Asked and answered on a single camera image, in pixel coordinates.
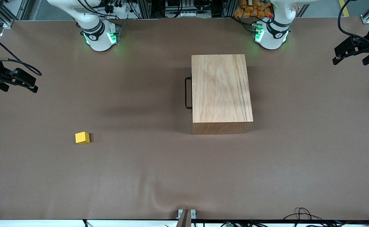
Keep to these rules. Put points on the yellow cube block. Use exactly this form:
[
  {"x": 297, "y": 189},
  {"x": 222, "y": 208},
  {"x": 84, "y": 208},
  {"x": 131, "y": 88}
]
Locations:
[{"x": 82, "y": 138}]

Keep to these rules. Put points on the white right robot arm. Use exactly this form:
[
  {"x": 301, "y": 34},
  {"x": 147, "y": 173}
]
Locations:
[{"x": 97, "y": 41}]

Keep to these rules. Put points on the pile of orange round items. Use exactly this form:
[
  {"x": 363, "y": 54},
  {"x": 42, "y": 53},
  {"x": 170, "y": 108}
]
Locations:
[{"x": 247, "y": 9}]

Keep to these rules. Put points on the white power strip with plugs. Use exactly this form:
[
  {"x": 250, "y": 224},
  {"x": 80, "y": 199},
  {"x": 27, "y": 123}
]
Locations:
[{"x": 121, "y": 9}]

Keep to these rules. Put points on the light wooden cabinet box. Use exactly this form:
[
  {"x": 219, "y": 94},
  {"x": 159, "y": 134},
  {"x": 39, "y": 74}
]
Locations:
[{"x": 222, "y": 91}]

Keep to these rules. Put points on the brown table mat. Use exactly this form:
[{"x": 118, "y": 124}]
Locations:
[{"x": 140, "y": 173}]

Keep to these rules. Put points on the long white socket strip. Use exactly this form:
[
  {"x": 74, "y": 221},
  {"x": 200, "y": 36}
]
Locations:
[{"x": 187, "y": 14}]

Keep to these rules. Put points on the grey metal clamp bracket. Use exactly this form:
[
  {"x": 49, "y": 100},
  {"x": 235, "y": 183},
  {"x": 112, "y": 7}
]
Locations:
[{"x": 193, "y": 213}]

